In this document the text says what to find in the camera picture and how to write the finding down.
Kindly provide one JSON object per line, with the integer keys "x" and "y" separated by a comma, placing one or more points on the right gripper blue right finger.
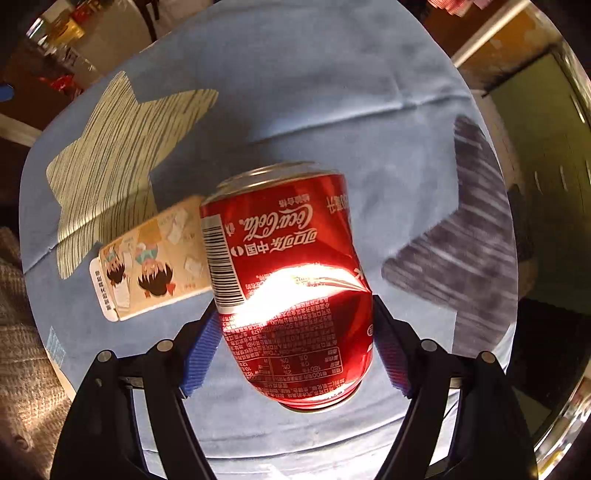
{"x": 390, "y": 349}

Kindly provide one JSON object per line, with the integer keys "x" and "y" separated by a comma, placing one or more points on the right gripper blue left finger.
{"x": 200, "y": 355}

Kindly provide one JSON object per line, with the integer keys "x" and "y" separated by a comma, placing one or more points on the red Coca-Cola can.
{"x": 296, "y": 309}

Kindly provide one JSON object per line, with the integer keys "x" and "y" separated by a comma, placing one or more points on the green kitchen cabinets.
{"x": 550, "y": 130}

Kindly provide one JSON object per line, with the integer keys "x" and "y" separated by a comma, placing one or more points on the cartoon printed paper box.
{"x": 157, "y": 263}

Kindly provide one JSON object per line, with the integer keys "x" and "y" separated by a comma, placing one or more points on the beige knit sweater sleeve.
{"x": 34, "y": 404}

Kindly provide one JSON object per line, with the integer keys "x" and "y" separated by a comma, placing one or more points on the blue star-pattern tablecloth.
{"x": 358, "y": 87}

